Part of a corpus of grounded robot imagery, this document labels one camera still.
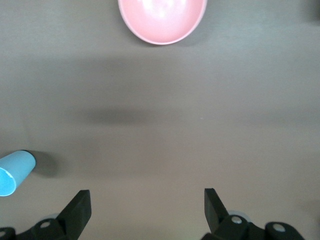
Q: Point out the blue plastic cup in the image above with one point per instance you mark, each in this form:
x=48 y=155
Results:
x=17 y=165

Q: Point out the pink bowl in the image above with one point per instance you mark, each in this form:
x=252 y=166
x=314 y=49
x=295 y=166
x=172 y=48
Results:
x=162 y=22

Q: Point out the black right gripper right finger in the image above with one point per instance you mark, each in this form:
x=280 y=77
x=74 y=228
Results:
x=216 y=215

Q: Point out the brown table cover sheet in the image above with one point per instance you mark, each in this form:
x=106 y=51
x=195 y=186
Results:
x=160 y=87

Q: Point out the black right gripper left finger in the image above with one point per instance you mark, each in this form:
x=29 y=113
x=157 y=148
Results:
x=75 y=215

